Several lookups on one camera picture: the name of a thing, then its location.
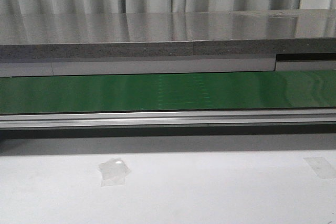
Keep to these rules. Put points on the clear tape patch left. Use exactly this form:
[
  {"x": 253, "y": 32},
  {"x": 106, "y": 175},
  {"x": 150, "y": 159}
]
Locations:
[{"x": 113, "y": 172}]

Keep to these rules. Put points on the clear tape patch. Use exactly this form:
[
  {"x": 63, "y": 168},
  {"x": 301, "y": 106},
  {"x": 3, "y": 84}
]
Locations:
[
  {"x": 113, "y": 172},
  {"x": 321, "y": 167}
]

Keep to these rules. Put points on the grey conveyor back rail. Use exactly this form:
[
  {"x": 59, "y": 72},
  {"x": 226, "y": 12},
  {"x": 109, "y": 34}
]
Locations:
[{"x": 165, "y": 64}]

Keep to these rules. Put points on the aluminium conveyor front rail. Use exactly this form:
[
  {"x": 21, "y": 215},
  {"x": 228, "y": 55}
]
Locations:
[{"x": 225, "y": 117}]

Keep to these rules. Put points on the green conveyor belt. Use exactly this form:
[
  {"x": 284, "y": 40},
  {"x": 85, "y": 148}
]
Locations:
[{"x": 164, "y": 92}]

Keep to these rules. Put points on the grey far table slab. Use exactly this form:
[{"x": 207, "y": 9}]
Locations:
[{"x": 76, "y": 36}]

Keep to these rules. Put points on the clear tape patch right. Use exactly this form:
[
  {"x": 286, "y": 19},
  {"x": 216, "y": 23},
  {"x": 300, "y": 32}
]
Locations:
[{"x": 321, "y": 167}]

